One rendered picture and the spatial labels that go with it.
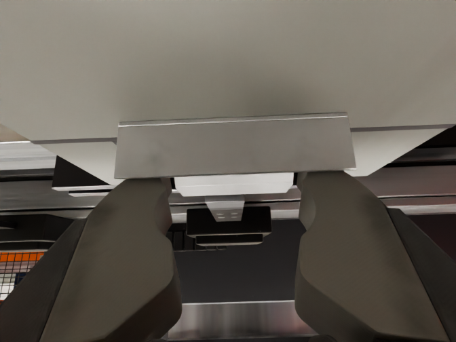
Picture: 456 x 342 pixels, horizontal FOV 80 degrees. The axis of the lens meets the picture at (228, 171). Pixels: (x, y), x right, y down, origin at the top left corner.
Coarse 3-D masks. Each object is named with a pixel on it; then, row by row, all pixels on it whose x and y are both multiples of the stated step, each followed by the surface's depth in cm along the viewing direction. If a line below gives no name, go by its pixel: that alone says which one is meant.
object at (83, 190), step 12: (60, 168) 20; (72, 168) 20; (60, 180) 20; (72, 180) 20; (84, 180) 20; (96, 180) 20; (72, 192) 22; (84, 192) 22; (96, 192) 22; (108, 192) 22
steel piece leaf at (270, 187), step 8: (232, 184) 19; (240, 184) 19; (248, 184) 19; (256, 184) 19; (264, 184) 19; (272, 184) 20; (280, 184) 20; (288, 184) 20; (184, 192) 21; (192, 192) 21; (200, 192) 21; (208, 192) 21; (216, 192) 22; (224, 192) 22; (232, 192) 22; (240, 192) 22; (248, 192) 22; (256, 192) 22; (264, 192) 22; (272, 192) 22; (280, 192) 22
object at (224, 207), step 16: (208, 208) 39; (224, 208) 28; (240, 208) 28; (256, 208) 39; (192, 224) 38; (208, 224) 38; (224, 224) 38; (240, 224) 38; (256, 224) 38; (208, 240) 39; (224, 240) 39; (240, 240) 39; (256, 240) 38
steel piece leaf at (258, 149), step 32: (128, 128) 10; (160, 128) 10; (192, 128) 10; (224, 128) 10; (256, 128) 10; (288, 128) 10; (320, 128) 10; (128, 160) 10; (160, 160) 10; (192, 160) 10; (224, 160) 10; (256, 160) 10; (288, 160) 10; (320, 160) 10; (352, 160) 10
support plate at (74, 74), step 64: (0, 0) 5; (64, 0) 5; (128, 0) 5; (192, 0) 5; (256, 0) 6; (320, 0) 6; (384, 0) 6; (448, 0) 6; (0, 64) 7; (64, 64) 7; (128, 64) 7; (192, 64) 7; (256, 64) 7; (320, 64) 8; (384, 64) 8; (448, 64) 8; (64, 128) 11
